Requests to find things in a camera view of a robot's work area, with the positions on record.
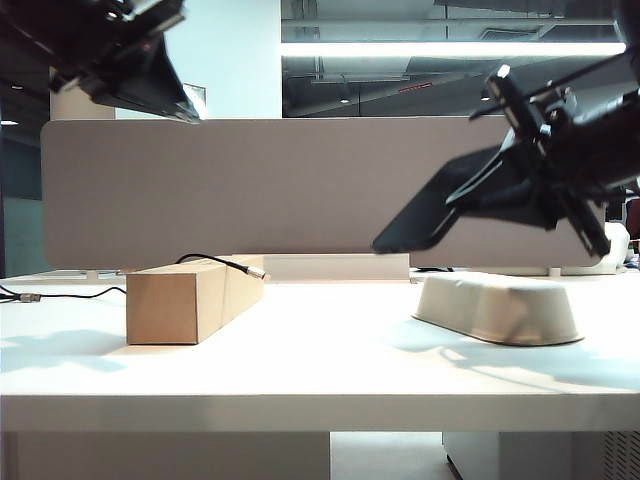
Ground brown cardboard box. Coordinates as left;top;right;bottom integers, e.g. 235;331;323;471
126;254;266;346

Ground beige pulp tray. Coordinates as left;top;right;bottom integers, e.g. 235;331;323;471
412;272;585;347

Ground white rounded appliance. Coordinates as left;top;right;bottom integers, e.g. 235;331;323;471
605;222;631;275

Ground black smartphone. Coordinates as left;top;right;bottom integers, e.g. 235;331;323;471
372;149;501;254

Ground white desk side panel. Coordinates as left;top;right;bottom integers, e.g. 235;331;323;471
0;432;331;480

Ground grey fabric desk divider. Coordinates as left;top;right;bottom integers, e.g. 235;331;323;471
41;118;609;271

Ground long ceiling light strip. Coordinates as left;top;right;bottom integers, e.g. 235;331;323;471
280;42;627;59

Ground white round column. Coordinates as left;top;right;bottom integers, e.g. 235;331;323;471
49;87;117;121

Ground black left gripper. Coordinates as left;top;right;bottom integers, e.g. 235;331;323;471
49;0;201;121

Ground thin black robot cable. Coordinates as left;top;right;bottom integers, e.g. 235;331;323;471
469;49;629;121

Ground wall notice poster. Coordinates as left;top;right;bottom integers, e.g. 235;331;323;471
183;83;208;114

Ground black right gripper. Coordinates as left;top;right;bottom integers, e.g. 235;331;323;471
427;63;640;257

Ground black USB charging cable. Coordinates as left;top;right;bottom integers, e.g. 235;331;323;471
0;253;272;304

